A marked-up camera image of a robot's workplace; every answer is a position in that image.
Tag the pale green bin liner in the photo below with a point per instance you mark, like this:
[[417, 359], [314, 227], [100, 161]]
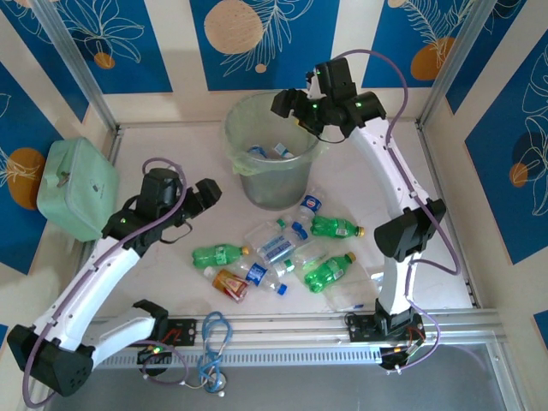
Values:
[[233, 150]]

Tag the blue stethoscope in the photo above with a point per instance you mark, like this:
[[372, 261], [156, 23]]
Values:
[[214, 338]]

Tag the green bottle yellow cap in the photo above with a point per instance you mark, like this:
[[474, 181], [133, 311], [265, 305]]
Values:
[[216, 255], [325, 272], [334, 227]]

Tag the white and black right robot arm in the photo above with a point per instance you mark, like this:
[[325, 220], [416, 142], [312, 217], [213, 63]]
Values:
[[377, 150]]

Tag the aluminium side rail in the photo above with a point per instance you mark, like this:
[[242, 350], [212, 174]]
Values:
[[432, 171]]

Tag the clear Pepsi label bottle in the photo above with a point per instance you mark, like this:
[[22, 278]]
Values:
[[310, 204]]

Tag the aluminium mounting rail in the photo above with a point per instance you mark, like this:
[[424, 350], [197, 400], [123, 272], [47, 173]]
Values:
[[278, 329]]

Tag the silver foil pouch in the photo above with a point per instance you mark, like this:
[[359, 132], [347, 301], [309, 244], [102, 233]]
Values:
[[374, 276]]

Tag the clear bottle blue cap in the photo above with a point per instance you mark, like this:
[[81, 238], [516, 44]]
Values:
[[276, 249]]

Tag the aluminium frame post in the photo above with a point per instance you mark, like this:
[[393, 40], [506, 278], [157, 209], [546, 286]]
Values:
[[458, 55], [73, 55]]

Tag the mint green zip case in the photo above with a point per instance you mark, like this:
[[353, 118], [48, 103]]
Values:
[[77, 188]]

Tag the orange label bottle white cap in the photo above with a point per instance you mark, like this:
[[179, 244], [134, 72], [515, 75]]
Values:
[[229, 282]]

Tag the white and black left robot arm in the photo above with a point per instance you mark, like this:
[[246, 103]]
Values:
[[98, 278]]

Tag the grey round waste bin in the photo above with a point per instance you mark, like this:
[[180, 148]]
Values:
[[274, 188]]

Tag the clear bottle round blue label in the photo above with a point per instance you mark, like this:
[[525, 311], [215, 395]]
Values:
[[259, 274]]

